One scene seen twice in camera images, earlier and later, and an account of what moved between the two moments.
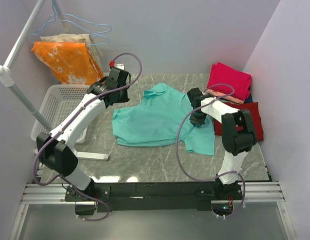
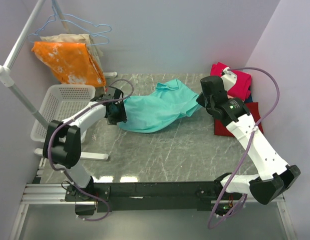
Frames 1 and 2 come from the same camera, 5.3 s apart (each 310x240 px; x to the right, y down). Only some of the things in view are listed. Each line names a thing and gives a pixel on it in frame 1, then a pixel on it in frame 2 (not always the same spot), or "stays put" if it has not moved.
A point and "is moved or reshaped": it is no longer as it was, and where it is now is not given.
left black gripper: [124, 98] -> [121, 117]
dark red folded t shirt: [254, 107] stays put
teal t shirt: [162, 117] is moved or reshaped
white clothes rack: [3, 69] stays put
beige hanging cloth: [93, 47] stays put
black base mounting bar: [105, 196] stays put
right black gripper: [199, 122] -> [200, 100]
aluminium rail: [262, 192] stays put
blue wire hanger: [55, 14] stays put
